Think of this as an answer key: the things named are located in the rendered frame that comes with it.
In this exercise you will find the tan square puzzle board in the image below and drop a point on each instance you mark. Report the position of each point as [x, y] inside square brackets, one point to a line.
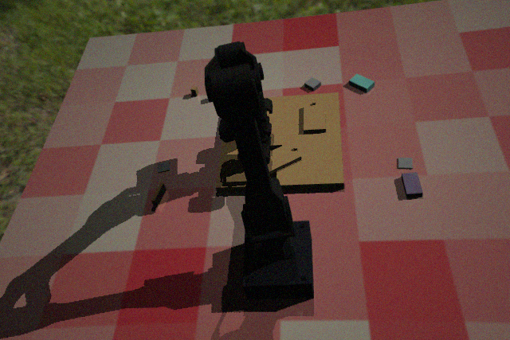
[305, 150]

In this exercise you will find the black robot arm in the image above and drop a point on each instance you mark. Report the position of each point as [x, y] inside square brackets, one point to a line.
[233, 83]

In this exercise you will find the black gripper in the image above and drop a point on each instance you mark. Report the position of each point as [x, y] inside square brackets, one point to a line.
[265, 128]

